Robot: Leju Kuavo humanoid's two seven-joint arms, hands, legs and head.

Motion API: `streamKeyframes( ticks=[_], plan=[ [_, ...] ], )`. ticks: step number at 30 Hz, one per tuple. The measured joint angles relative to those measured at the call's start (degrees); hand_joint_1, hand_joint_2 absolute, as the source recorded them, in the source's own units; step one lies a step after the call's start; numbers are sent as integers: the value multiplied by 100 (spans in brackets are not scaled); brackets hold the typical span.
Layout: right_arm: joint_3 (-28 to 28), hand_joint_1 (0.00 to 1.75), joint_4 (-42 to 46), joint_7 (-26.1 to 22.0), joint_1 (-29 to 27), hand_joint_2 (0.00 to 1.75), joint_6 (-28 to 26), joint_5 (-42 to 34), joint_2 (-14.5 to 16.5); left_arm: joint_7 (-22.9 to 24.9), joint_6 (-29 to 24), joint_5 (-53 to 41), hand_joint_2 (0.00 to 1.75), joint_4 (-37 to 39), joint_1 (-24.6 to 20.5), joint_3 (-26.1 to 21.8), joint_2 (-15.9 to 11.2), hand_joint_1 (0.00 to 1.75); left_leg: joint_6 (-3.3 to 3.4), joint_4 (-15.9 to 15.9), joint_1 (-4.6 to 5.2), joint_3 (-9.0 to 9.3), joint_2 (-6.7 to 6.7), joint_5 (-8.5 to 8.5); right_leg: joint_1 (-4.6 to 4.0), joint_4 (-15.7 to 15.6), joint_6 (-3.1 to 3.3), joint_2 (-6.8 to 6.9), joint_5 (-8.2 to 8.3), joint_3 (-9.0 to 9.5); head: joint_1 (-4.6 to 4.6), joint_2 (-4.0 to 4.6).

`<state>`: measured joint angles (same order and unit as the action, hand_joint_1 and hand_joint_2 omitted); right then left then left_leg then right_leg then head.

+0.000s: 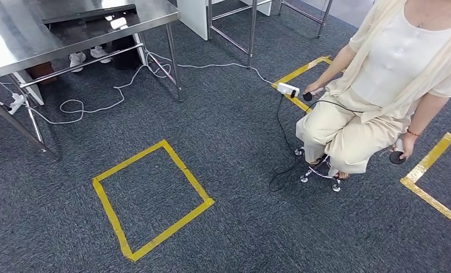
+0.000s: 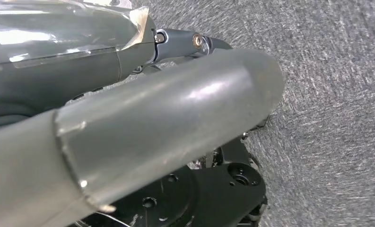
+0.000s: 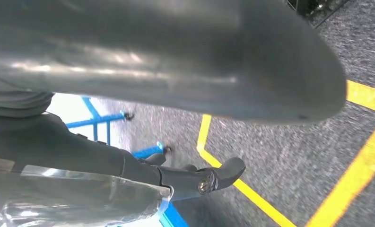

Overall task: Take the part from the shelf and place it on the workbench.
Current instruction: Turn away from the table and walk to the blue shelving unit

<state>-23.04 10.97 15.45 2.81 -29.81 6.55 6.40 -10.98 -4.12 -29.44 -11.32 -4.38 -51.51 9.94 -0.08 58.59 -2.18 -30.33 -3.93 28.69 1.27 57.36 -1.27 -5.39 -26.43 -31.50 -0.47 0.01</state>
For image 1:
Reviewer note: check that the stainless steel workbench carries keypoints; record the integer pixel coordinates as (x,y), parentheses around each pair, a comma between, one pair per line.
(14,37)

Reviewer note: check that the person's forearm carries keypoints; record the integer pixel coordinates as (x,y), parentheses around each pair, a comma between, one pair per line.
(334,68)
(428,113)

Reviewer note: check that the black bin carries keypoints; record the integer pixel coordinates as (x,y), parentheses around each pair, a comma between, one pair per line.
(125,52)

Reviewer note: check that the person's hand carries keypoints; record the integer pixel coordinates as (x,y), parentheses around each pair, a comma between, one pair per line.
(408,145)
(313,87)

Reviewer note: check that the black plug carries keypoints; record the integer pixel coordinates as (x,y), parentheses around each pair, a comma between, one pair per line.
(293,93)

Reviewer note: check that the white panel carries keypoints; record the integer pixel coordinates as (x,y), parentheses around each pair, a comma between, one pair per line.
(193,19)
(33,92)

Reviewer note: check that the white power strip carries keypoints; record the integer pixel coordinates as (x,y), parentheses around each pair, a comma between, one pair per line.
(17,101)
(287,89)

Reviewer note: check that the brown box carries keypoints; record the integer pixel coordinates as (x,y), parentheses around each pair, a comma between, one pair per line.
(40,71)

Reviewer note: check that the person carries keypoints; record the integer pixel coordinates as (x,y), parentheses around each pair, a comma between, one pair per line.
(391,56)

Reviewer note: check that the steel table frame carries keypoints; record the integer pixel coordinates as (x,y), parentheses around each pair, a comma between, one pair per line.
(324,19)

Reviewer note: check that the yellow floor tape square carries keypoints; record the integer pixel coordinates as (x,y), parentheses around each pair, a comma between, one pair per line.
(425,164)
(172,228)

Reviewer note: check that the chrome stool base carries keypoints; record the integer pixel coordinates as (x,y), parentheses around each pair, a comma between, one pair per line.
(336,186)

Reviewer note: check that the white shoe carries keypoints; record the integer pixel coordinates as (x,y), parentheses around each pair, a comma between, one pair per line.
(100,53)
(77,60)

